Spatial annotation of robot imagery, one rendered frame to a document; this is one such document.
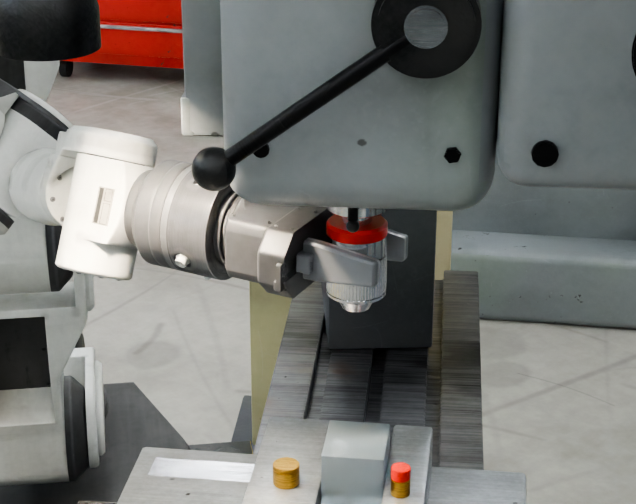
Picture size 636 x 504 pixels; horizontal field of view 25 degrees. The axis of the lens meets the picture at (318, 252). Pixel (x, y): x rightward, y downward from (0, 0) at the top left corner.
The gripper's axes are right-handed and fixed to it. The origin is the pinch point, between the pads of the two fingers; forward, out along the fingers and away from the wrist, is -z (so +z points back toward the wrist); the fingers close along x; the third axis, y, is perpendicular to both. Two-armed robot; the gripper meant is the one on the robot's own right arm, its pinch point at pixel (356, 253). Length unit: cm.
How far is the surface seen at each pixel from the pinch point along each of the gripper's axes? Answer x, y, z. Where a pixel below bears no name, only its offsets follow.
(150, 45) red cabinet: 376, 111, 265
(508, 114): -6.6, -15.4, -13.7
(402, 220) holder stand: 43.5, 15.9, 14.6
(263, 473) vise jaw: -2.4, 20.7, 6.9
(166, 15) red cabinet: 378, 99, 258
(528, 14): -6.9, -22.2, -14.7
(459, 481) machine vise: 9.8, 24.5, -6.0
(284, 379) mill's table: 31, 32, 23
